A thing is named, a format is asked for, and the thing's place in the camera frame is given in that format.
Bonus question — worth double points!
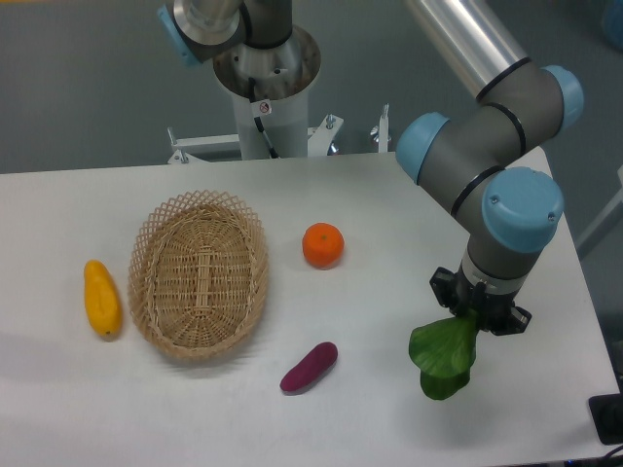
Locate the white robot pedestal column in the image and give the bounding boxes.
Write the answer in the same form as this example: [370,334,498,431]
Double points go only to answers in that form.
[213,26,321,160]

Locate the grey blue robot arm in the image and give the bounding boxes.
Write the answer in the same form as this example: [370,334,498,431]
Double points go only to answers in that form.
[158,1,584,336]

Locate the black cable on pedestal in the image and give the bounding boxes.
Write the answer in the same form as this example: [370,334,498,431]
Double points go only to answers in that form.
[246,76,282,160]

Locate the black device at edge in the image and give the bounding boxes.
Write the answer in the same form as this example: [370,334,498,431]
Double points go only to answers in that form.
[588,394,622,445]

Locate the woven wicker basket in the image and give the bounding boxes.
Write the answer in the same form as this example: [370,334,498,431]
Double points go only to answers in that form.
[128,191,269,361]

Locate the orange tangerine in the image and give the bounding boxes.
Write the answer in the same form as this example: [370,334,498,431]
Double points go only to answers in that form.
[302,223,345,269]

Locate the white metal frame bracket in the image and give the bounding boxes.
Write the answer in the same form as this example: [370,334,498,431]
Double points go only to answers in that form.
[166,103,393,164]

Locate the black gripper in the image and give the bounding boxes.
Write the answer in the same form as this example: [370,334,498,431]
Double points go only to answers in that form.
[429,266,531,336]

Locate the yellow mango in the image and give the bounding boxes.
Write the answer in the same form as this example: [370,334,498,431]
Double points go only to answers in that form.
[84,260,123,340]

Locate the green leafy vegetable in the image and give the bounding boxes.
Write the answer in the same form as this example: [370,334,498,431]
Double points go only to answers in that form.
[408,310,479,401]

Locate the purple sweet potato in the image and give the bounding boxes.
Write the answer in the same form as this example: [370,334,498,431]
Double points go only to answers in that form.
[279,341,339,394]

